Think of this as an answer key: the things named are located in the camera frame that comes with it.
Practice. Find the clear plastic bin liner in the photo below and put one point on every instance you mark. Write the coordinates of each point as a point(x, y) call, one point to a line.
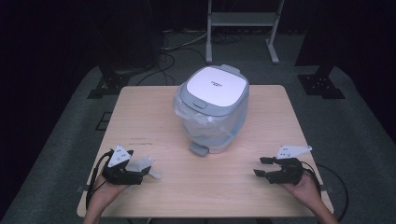
point(199, 127)

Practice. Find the white tissue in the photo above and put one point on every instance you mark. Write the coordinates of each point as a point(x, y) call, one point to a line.
point(141, 163)

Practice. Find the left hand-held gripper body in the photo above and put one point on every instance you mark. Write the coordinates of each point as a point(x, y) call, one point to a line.
point(118, 157)

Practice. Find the person's left hand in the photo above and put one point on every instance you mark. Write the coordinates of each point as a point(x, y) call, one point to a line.
point(104, 189)

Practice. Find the black stand base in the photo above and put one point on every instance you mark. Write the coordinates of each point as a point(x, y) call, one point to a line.
point(107, 85)
point(320, 84)

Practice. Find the dark floor outlet box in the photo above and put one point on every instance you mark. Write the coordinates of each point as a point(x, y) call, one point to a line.
point(104, 121)

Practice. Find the grey pedal bin white lid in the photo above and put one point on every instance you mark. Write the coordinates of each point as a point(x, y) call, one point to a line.
point(218, 85)

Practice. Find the white metal stand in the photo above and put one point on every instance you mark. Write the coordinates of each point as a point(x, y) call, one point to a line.
point(241, 19)

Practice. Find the person's right hand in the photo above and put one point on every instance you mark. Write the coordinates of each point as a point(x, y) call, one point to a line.
point(303, 189)

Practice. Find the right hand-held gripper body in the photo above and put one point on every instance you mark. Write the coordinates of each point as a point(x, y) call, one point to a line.
point(289, 172)

